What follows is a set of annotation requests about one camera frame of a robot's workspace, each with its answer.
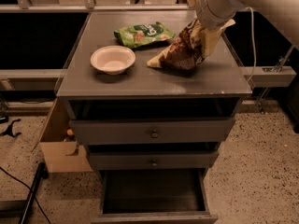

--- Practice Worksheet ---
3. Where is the white hanging cable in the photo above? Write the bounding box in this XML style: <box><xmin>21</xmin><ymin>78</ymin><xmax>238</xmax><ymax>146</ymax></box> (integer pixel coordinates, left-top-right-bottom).
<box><xmin>246</xmin><ymin>7</ymin><xmax>258</xmax><ymax>83</ymax></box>

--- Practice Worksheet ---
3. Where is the grey middle drawer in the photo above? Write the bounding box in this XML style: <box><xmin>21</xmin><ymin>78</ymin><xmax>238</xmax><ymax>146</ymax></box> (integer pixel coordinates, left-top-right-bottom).
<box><xmin>89</xmin><ymin>151</ymin><xmax>219</xmax><ymax>171</ymax></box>

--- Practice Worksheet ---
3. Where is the white paper bowl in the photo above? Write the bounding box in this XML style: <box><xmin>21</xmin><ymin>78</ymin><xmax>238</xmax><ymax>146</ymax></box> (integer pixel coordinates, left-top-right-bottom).
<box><xmin>90</xmin><ymin>46</ymin><xmax>135</xmax><ymax>75</ymax></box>

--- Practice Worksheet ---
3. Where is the black floor cable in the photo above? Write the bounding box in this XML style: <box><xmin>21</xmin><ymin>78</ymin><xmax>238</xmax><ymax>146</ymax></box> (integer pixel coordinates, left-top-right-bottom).
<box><xmin>0</xmin><ymin>166</ymin><xmax>52</xmax><ymax>224</ymax></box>

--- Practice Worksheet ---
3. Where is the black pole on floor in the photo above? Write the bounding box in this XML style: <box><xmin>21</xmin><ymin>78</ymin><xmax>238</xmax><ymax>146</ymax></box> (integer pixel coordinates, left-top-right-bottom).
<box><xmin>18</xmin><ymin>162</ymin><xmax>48</xmax><ymax>224</ymax></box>

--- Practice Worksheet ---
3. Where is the metal railing frame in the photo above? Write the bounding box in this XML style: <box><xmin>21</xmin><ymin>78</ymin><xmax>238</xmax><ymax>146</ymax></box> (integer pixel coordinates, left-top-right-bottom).
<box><xmin>0</xmin><ymin>0</ymin><xmax>297</xmax><ymax>89</ymax></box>

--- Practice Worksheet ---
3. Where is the brown chip bag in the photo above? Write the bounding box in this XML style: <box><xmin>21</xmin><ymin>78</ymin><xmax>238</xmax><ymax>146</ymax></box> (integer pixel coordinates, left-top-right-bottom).
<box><xmin>147</xmin><ymin>19</ymin><xmax>205</xmax><ymax>71</ymax></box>

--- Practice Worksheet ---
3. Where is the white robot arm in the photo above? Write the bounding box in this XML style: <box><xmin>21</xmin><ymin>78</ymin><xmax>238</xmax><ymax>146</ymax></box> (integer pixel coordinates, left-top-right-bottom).
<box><xmin>187</xmin><ymin>0</ymin><xmax>299</xmax><ymax>49</ymax></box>

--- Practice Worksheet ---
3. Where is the orange ball in box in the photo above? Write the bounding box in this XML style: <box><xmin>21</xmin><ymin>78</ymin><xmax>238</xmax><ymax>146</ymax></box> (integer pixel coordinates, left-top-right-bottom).
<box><xmin>66</xmin><ymin>129</ymin><xmax>74</xmax><ymax>137</ymax></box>

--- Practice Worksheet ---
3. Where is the cardboard box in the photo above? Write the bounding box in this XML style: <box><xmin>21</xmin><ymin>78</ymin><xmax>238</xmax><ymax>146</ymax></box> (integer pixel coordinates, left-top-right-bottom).
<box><xmin>36</xmin><ymin>99</ymin><xmax>92</xmax><ymax>173</ymax></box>

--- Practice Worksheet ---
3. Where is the grey top drawer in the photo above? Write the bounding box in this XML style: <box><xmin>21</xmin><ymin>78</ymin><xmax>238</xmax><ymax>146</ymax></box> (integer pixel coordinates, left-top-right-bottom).
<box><xmin>70</xmin><ymin>118</ymin><xmax>235</xmax><ymax>145</ymax></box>

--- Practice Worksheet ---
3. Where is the black clamp on floor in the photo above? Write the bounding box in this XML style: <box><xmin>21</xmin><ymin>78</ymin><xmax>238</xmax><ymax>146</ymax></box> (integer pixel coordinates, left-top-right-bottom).
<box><xmin>0</xmin><ymin>119</ymin><xmax>21</xmax><ymax>137</ymax></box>

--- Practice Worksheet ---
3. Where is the grey bottom drawer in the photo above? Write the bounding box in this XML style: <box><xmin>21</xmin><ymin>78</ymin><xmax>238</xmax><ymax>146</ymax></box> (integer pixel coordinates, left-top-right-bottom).
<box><xmin>91</xmin><ymin>169</ymin><xmax>218</xmax><ymax>224</ymax></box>

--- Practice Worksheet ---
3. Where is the grey drawer cabinet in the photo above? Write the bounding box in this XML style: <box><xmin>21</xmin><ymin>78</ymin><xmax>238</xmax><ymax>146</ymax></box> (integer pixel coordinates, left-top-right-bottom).
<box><xmin>57</xmin><ymin>10</ymin><xmax>251</xmax><ymax>161</ymax></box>

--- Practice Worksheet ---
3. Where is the green chip bag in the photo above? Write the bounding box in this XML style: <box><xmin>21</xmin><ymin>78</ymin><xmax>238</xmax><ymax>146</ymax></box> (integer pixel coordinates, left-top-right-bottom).
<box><xmin>114</xmin><ymin>21</ymin><xmax>175</xmax><ymax>49</ymax></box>

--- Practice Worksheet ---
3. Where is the grey drawer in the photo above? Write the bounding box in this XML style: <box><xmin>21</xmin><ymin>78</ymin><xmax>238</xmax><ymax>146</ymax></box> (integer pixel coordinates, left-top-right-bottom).
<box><xmin>70</xmin><ymin>118</ymin><xmax>235</xmax><ymax>145</ymax></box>
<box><xmin>91</xmin><ymin>169</ymin><xmax>218</xmax><ymax>224</ymax></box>
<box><xmin>89</xmin><ymin>151</ymin><xmax>219</xmax><ymax>171</ymax></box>

